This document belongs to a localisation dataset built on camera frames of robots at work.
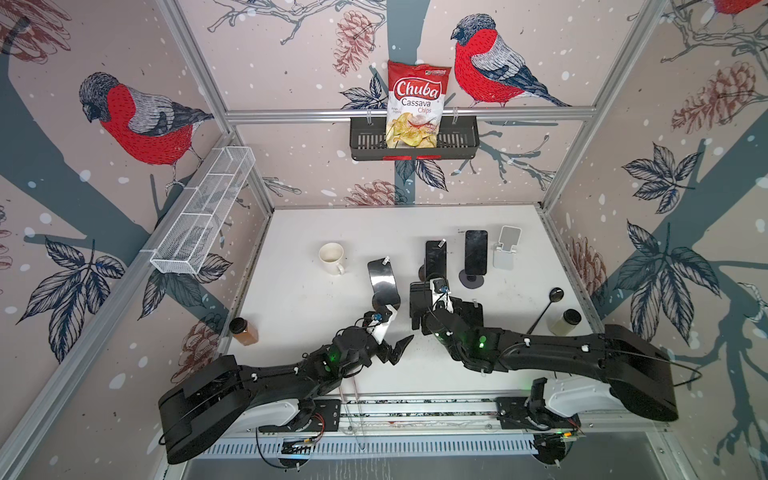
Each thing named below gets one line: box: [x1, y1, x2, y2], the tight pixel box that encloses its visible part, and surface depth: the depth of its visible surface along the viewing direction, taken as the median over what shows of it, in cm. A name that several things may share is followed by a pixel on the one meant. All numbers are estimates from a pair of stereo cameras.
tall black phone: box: [464, 230, 488, 276], surface depth 95 cm
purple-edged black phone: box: [425, 240, 447, 279], surface depth 97 cm
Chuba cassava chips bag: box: [386, 60, 451, 149], surface depth 86 cm
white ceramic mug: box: [318, 242, 345, 276], surface depth 97 cm
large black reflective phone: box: [367, 258, 399, 294], surface depth 90 cm
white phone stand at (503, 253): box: [493, 226, 522, 271], surface depth 103 cm
